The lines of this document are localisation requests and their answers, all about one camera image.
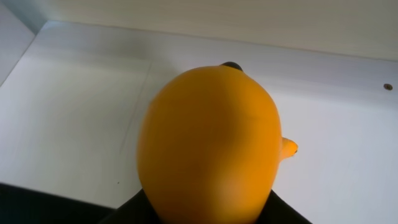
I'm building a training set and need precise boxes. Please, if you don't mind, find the yellow rubber duck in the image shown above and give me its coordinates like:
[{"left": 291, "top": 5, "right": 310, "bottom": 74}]
[{"left": 136, "top": 61, "right": 299, "bottom": 224}]

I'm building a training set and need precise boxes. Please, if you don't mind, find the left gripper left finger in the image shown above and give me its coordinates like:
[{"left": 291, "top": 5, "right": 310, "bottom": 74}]
[{"left": 98, "top": 188, "right": 163, "bottom": 224}]

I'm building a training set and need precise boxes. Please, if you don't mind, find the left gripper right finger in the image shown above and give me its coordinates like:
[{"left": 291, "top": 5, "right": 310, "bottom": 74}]
[{"left": 256, "top": 189, "right": 313, "bottom": 224}]

